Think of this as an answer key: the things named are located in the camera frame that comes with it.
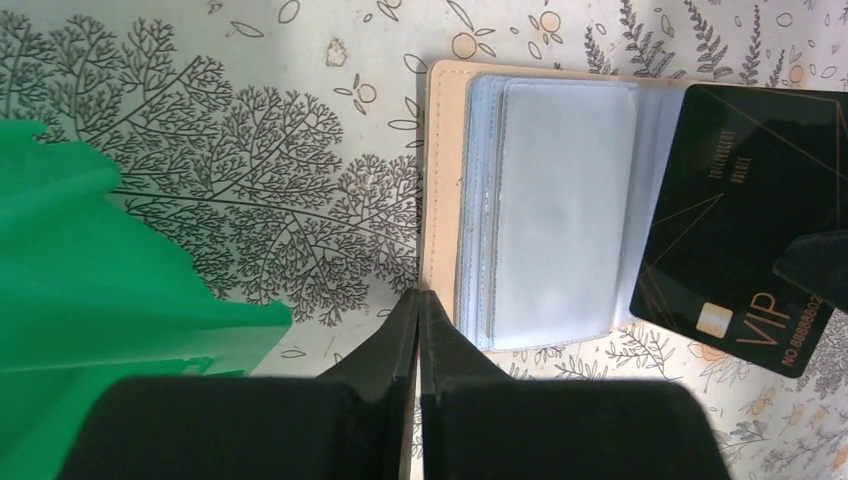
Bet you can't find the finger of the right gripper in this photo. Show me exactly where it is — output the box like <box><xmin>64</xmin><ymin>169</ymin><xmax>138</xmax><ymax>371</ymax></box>
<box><xmin>773</xmin><ymin>230</ymin><xmax>847</xmax><ymax>312</ymax></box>

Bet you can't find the beige blue card holder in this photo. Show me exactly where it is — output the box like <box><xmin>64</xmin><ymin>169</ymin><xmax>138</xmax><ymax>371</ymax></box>
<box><xmin>420</xmin><ymin>60</ymin><xmax>688</xmax><ymax>352</ymax></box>

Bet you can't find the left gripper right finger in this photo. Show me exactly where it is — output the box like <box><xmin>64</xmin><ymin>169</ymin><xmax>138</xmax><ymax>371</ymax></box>
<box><xmin>418</xmin><ymin>290</ymin><xmax>508</xmax><ymax>479</ymax></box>

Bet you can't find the green plastic bin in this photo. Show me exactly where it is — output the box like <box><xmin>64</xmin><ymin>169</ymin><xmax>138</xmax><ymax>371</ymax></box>
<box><xmin>1</xmin><ymin>120</ymin><xmax>292</xmax><ymax>479</ymax></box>

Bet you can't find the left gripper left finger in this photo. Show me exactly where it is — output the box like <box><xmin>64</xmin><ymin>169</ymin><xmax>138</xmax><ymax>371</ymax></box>
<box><xmin>319</xmin><ymin>289</ymin><xmax>419</xmax><ymax>479</ymax></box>

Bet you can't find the floral patterned table mat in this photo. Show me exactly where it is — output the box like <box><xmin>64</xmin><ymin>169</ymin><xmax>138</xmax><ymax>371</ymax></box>
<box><xmin>0</xmin><ymin>0</ymin><xmax>848</xmax><ymax>480</ymax></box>

